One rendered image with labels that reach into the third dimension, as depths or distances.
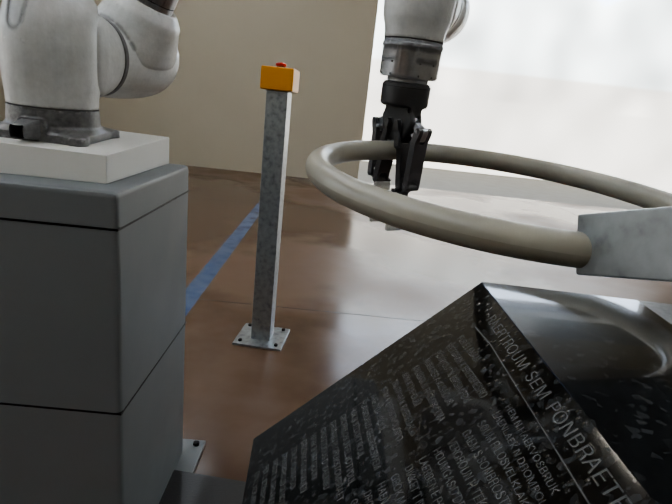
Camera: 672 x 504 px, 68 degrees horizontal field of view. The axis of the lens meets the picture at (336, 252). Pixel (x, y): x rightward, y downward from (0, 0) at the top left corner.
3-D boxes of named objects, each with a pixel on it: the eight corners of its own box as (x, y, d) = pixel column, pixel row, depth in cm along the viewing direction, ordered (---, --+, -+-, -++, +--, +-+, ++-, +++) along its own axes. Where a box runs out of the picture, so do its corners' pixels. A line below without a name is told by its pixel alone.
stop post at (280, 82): (290, 330, 220) (312, 71, 190) (280, 351, 201) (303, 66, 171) (245, 324, 221) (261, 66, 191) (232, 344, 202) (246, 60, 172)
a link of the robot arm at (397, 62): (407, 37, 69) (400, 82, 71) (456, 45, 74) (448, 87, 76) (372, 36, 77) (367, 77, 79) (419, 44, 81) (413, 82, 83)
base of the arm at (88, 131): (-41, 136, 82) (-45, 101, 80) (31, 126, 103) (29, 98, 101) (73, 150, 83) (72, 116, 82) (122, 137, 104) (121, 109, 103)
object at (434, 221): (861, 283, 47) (876, 254, 46) (370, 273, 34) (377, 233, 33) (545, 170, 91) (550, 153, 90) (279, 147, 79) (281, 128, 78)
